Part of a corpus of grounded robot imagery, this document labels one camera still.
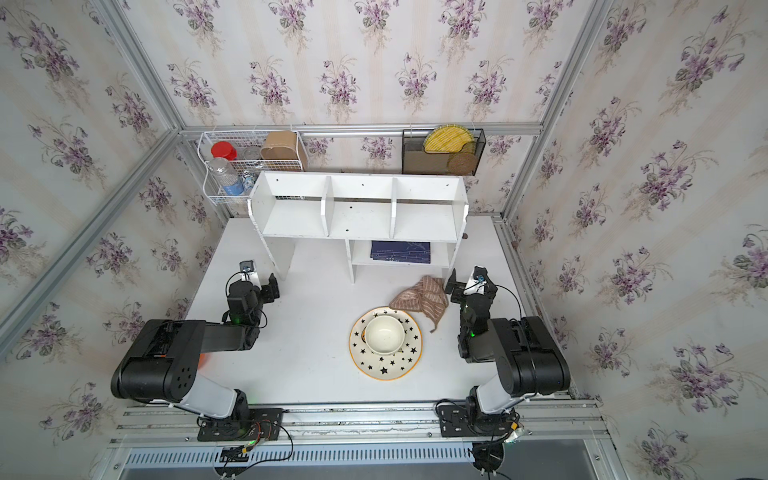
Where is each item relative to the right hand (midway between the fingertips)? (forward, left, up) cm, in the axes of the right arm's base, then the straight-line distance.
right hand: (474, 273), depth 89 cm
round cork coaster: (+32, +3, +16) cm, 36 cm away
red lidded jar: (+30, +78, +23) cm, 87 cm away
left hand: (-1, +65, -3) cm, 65 cm away
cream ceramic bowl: (-16, +27, -9) cm, 33 cm away
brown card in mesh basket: (+33, +17, +17) cm, 41 cm away
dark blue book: (+6, +18, +3) cm, 19 cm away
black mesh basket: (+35, -2, +21) cm, 41 cm away
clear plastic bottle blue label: (+21, +75, +18) cm, 80 cm away
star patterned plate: (-25, +26, -10) cm, 38 cm away
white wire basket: (+27, +75, +21) cm, 83 cm away
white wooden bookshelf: (+12, +27, +12) cm, 32 cm away
